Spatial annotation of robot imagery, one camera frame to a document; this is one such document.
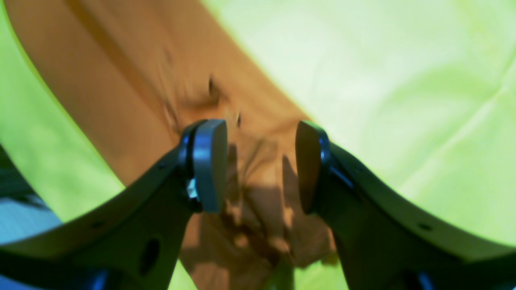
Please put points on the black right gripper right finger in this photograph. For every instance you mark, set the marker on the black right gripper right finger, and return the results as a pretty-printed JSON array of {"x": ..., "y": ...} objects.
[{"x": 384, "y": 241}]

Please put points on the orange T-shirt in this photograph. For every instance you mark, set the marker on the orange T-shirt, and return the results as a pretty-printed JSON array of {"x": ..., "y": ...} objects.
[{"x": 94, "y": 91}]

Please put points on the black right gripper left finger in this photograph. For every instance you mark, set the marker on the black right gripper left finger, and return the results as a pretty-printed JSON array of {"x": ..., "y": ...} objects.
[{"x": 132, "y": 241}]

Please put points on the yellow table cloth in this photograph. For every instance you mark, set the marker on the yellow table cloth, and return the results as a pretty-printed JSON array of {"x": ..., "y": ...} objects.
[{"x": 421, "y": 91}]

